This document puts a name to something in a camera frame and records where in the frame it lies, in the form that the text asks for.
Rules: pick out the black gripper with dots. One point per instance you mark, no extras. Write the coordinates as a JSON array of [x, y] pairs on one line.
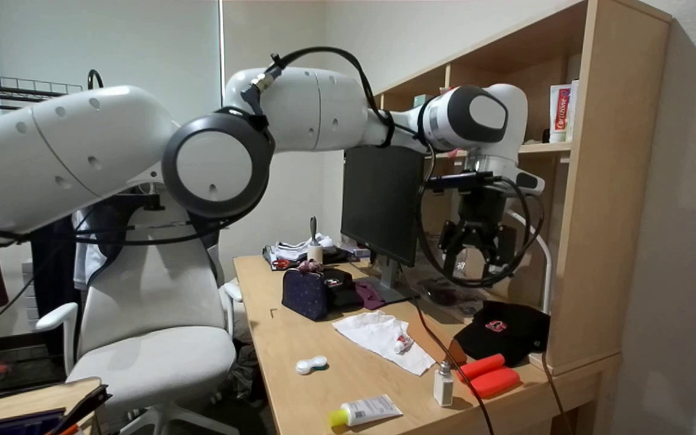
[[484, 209]]

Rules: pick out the slim orange plastic piece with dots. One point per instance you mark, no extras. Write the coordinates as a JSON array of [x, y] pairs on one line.
[[481, 366]]

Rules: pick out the orange plastic case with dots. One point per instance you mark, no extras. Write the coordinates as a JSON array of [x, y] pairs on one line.
[[497, 381]]

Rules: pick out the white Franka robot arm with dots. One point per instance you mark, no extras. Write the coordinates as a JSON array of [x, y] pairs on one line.
[[67, 152]]

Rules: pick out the clear plastic bag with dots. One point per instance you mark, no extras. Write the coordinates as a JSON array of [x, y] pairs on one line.
[[446, 293]]

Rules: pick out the black cap with red logo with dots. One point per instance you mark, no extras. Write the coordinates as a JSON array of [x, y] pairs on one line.
[[502, 329]]

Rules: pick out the brown cardboard piece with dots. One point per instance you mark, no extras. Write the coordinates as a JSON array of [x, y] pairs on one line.
[[455, 354]]

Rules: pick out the black computer monitor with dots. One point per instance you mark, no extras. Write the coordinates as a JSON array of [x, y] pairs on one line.
[[380, 200]]

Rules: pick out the magenta flat item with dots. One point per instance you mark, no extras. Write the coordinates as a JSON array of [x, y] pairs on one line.
[[368, 293]]

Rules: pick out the wooden shelf unit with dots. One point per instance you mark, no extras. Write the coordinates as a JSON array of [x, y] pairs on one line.
[[606, 200]]

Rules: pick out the small white bottle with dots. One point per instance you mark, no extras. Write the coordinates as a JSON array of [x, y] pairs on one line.
[[443, 387]]

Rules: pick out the black shiny pouch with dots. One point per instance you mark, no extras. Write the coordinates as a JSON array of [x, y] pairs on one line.
[[342, 290]]

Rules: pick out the white box with red print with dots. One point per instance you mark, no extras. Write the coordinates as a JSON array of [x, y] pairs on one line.
[[562, 112]]

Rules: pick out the small pump bottle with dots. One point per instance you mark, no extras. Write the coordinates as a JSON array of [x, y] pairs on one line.
[[316, 251]]

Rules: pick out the dark purple box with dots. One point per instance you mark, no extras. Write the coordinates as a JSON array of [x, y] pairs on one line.
[[304, 293]]

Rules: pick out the crumpled cloth pile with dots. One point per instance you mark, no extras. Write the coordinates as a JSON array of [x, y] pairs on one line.
[[289, 253]]

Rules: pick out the white tube with yellow cap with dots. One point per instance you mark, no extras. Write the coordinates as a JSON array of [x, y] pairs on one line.
[[368, 410]]

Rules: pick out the white contact lens case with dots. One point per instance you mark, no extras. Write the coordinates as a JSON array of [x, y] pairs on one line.
[[313, 366]]

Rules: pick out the white office chair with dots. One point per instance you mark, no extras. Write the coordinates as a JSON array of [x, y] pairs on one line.
[[156, 354]]

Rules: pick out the dark hanging jacket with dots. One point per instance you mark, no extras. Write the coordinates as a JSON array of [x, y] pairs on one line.
[[49, 267]]

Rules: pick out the wooden board with pens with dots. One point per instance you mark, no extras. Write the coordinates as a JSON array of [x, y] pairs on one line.
[[26, 401]]

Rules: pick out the black screen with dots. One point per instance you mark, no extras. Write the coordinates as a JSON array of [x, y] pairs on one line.
[[2, 363]]

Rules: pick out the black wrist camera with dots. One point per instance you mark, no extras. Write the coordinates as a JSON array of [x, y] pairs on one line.
[[458, 182]]

